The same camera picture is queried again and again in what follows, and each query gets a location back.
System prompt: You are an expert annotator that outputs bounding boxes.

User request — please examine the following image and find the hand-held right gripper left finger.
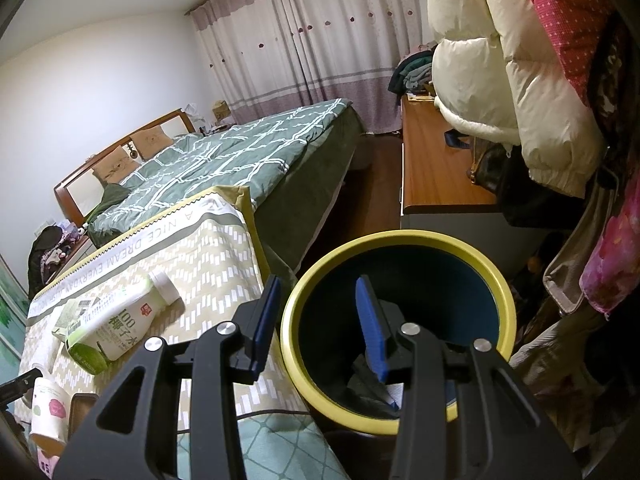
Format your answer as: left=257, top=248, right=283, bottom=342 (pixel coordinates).
left=52, top=274, right=283, bottom=480

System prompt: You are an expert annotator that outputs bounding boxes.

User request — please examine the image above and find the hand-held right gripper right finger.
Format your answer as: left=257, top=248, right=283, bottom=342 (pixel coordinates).
left=354, top=275, right=583, bottom=480

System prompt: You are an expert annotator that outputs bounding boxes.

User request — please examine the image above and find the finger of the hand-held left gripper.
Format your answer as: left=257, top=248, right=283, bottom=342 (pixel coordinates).
left=0, top=367, right=44, bottom=409

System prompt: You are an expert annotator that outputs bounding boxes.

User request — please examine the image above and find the printed beige paper cup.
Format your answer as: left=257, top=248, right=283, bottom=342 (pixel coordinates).
left=31, top=377, right=72, bottom=453

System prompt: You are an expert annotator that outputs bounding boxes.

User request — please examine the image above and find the yellow rimmed trash bin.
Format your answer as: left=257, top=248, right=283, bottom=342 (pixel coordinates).
left=280, top=230, right=517, bottom=436

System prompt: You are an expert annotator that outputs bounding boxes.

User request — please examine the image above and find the pink strawberry drink carton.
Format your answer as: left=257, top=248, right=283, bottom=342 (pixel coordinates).
left=37, top=452, right=64, bottom=480

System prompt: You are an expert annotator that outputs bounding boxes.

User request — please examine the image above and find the white drink carton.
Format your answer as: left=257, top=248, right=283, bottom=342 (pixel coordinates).
left=52, top=297, right=101, bottom=341

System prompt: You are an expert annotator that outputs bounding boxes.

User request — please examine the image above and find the green and white bottle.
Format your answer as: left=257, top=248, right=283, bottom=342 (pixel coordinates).
left=65, top=272, right=184, bottom=376

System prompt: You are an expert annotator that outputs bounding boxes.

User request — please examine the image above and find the sliding door wardrobe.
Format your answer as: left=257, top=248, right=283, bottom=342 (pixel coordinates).
left=0, top=255, right=29, bottom=361

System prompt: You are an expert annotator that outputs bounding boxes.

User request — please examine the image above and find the black jacket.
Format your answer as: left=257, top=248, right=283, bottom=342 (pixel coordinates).
left=27, top=225, right=67, bottom=301

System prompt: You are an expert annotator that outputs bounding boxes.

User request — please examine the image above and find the white nightstand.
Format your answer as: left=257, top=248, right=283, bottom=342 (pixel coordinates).
left=50, top=235, right=98, bottom=286

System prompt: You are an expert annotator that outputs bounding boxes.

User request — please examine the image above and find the green plaid bed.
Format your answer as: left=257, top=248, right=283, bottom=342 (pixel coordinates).
left=87, top=99, right=351, bottom=241

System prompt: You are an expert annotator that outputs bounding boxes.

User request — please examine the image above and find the wooden bed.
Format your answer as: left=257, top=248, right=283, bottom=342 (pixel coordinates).
left=54, top=99, right=367, bottom=272

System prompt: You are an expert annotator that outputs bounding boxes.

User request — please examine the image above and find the wooden desk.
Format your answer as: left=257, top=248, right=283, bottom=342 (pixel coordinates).
left=399, top=92, right=531, bottom=281

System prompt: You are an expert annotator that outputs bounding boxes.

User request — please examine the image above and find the dark green garment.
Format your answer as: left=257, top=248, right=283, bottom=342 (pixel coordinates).
left=90, top=184, right=126, bottom=221

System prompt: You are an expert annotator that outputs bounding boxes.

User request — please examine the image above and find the brown patterned handbag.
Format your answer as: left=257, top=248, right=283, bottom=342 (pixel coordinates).
left=470, top=145, right=512, bottom=192

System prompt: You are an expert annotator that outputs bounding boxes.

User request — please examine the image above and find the brown pillow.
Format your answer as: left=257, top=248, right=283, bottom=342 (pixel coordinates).
left=92, top=147, right=141, bottom=184
left=131, top=127, right=174, bottom=161

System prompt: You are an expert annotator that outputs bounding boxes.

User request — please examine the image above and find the beige bag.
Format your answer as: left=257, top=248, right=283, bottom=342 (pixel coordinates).
left=542, top=170, right=617, bottom=317

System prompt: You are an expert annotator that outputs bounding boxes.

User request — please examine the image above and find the pink floral bag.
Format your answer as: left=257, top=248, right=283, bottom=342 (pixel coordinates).
left=582, top=180, right=640, bottom=319

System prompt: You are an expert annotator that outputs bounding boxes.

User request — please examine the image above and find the pile of folded clothes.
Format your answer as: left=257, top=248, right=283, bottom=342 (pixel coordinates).
left=387, top=47, right=437, bottom=96

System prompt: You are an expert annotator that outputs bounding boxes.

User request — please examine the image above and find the cream down jacket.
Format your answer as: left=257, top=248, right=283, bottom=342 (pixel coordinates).
left=419, top=0, right=609, bottom=199

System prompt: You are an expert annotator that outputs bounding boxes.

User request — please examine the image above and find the white and mauve curtain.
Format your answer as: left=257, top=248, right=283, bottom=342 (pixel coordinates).
left=185, top=0, right=441, bottom=134

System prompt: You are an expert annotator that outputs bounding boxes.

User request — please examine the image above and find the leopard print scarf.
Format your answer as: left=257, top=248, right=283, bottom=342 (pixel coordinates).
left=595, top=25, right=632, bottom=128

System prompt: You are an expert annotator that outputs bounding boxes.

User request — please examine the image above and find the red quilted jacket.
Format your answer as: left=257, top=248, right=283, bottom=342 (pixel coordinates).
left=505, top=0, right=632, bottom=107

